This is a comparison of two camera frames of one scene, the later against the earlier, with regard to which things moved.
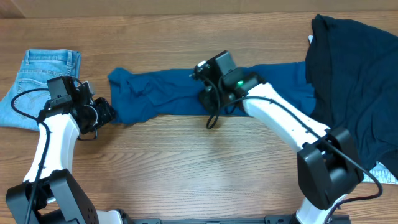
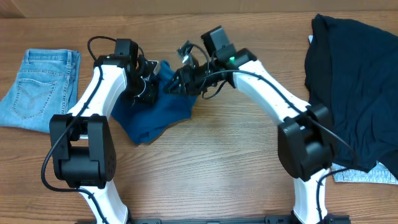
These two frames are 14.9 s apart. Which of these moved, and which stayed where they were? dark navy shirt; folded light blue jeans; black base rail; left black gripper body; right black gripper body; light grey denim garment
Moved: right black gripper body; left black gripper body
Stayed: black base rail; dark navy shirt; folded light blue jeans; light grey denim garment
